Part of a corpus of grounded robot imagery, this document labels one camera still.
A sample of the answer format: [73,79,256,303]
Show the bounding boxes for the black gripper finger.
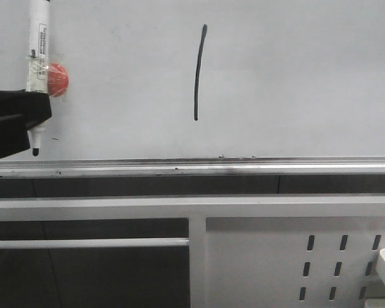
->
[0,90,52,129]
[0,115,30,158]

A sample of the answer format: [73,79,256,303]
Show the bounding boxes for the white whiteboard marker pen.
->
[24,0,53,157]

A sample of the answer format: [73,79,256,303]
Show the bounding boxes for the red round magnet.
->
[47,54,69,102]

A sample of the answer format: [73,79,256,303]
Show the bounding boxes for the large white whiteboard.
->
[0,1,385,177]

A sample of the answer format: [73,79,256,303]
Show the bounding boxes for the white metal whiteboard stand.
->
[0,195,385,307]

